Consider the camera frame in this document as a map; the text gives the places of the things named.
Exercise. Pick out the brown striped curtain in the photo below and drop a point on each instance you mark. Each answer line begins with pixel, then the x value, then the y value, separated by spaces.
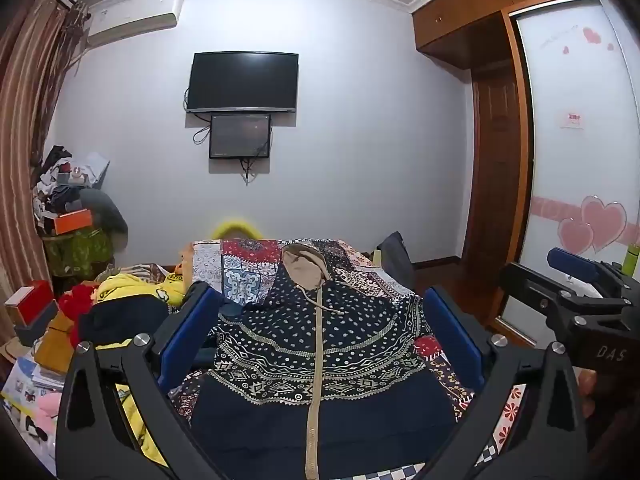
pixel 25 135

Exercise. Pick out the orange cloth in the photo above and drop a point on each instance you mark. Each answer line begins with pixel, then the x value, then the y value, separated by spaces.
pixel 186 260

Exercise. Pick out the person's right hand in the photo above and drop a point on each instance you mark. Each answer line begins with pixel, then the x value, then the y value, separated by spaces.
pixel 585 392

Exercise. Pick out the yellow printed blanket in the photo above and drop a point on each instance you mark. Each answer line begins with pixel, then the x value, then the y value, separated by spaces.
pixel 135 285

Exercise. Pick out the stack of printed papers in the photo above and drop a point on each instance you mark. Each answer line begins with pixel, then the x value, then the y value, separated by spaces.
pixel 22 390

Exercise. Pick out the large black wall television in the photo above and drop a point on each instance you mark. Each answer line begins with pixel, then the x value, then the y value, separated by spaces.
pixel 242 81

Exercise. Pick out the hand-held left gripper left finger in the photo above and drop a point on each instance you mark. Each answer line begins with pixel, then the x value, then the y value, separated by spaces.
pixel 192 327

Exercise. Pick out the white air conditioner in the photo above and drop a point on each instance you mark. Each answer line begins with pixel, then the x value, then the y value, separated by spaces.
pixel 135 17

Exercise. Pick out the wooden overhead cabinet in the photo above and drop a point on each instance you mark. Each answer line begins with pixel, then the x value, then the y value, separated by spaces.
pixel 460 10

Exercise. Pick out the orange box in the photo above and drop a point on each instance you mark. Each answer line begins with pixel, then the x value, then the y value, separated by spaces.
pixel 73 221

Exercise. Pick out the small black wall monitor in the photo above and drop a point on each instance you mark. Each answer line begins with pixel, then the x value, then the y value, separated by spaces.
pixel 240 136

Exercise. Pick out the green bottle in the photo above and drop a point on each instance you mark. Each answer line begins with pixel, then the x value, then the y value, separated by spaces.
pixel 632 260

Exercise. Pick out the patchwork printed bedsheet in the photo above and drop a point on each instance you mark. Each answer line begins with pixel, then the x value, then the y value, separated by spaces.
pixel 240 270

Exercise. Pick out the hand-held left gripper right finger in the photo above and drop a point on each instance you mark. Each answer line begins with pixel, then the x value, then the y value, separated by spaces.
pixel 452 332

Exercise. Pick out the dark navy garment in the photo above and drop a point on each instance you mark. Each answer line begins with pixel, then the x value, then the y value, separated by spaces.
pixel 120 322

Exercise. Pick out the mustard yellow bag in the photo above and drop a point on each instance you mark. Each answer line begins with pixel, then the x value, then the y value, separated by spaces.
pixel 52 347

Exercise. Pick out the pink door label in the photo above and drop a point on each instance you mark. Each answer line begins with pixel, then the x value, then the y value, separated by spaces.
pixel 573 120

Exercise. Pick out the red box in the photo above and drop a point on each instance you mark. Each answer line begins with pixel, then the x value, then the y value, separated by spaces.
pixel 30 300

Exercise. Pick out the grey box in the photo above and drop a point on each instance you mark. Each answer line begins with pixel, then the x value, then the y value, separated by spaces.
pixel 37 327

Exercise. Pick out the yellow round cushion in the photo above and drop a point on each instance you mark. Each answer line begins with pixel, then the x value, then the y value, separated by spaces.
pixel 235 227

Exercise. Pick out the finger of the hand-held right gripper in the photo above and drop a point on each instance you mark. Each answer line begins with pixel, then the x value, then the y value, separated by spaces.
pixel 572 262
pixel 527 295

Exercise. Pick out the green patterned cloth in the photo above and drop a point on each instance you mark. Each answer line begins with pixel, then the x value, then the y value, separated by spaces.
pixel 80 252

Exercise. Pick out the red cloth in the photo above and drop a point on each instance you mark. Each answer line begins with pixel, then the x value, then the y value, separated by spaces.
pixel 79 305

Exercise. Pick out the pile of mixed clothes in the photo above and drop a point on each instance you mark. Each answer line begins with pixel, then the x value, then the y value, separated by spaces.
pixel 65 180

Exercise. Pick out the navy patterned zip hoodie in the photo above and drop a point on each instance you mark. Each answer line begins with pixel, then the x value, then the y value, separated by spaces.
pixel 320 360

